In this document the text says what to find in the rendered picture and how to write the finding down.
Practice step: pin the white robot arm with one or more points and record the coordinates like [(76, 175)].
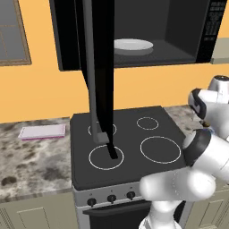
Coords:
[(190, 179)]

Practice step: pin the black microwave door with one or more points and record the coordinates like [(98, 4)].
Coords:
[(105, 74)]

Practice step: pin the white round microwave turntable plate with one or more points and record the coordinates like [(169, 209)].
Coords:
[(132, 45)]

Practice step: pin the white rectangular plate purple edge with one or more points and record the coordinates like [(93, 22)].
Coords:
[(43, 131)]

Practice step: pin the black microwave oven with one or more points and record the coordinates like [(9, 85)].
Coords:
[(179, 27)]

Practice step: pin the black hob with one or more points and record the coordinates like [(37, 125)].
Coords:
[(131, 149)]

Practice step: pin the black oven knob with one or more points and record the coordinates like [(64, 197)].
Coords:
[(130, 195), (91, 202), (111, 198)]

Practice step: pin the silver oven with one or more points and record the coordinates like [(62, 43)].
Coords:
[(82, 219)]

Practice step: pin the beige base cupboard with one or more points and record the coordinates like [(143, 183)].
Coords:
[(208, 208), (35, 213)]

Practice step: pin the wooden framed window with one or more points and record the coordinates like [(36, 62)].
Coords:
[(10, 32)]

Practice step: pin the beige wall cupboard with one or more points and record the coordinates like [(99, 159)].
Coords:
[(221, 50)]

